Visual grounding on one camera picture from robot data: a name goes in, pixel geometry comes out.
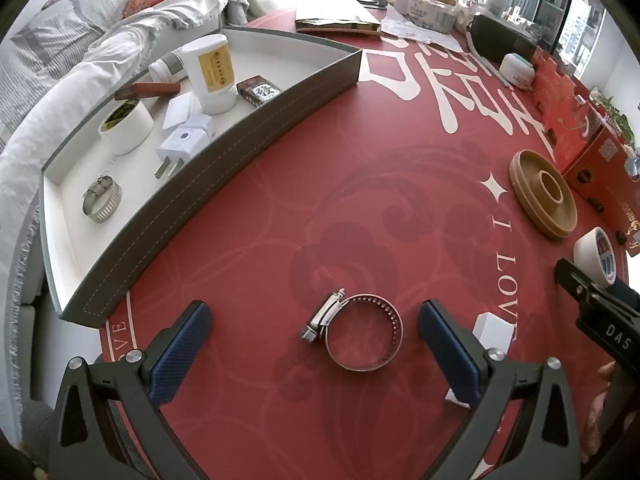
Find orange red carton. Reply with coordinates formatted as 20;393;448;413
560;125;640;253

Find person's right hand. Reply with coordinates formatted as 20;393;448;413
580;360;618;466

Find white bottle yellow label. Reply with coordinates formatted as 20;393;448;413
180;34;238;116

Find red gift box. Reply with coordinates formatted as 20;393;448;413
527;47;608;163

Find small dark card box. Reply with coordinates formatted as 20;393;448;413
236;75;283;107

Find metal hose clamp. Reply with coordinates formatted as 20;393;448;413
300;287;405;373
82;172;123;224

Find printed white tape roll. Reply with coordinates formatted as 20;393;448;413
572;226;618;288

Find white power adapter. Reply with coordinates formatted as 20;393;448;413
154;114;215;181

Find grey tray white inside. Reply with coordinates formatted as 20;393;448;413
39;25;363;331

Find white jar grey lid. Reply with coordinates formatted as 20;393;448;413
147;50;190;85

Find red printed tablecloth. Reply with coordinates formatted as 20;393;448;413
97;0;640;480

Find black box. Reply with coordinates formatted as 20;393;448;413
470;12;543;68

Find reddish brown bar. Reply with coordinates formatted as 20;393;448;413
114;81;182;102

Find white plastic packet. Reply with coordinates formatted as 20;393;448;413
380;15;466;53

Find small white box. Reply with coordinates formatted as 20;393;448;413
445;311;518;408

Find sofa with white cover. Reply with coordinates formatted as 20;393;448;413
0;0;251;311

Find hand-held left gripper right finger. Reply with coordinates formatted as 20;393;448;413
419;299;583;480

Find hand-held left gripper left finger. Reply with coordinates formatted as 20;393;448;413
47;300;213;480

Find glass door cabinet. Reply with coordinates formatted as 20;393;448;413
542;0;608;61

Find white round container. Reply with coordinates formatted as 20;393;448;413
497;52;536;91

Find round wooden dish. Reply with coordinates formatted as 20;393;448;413
509;149;580;241

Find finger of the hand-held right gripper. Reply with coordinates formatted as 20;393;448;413
554;257;601;311

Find green potted plant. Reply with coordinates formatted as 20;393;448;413
590;87;640;148

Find glass jar yellow lid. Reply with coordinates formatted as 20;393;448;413
405;0;458;33

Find brown flat packet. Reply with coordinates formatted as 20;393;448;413
294;7;383;36

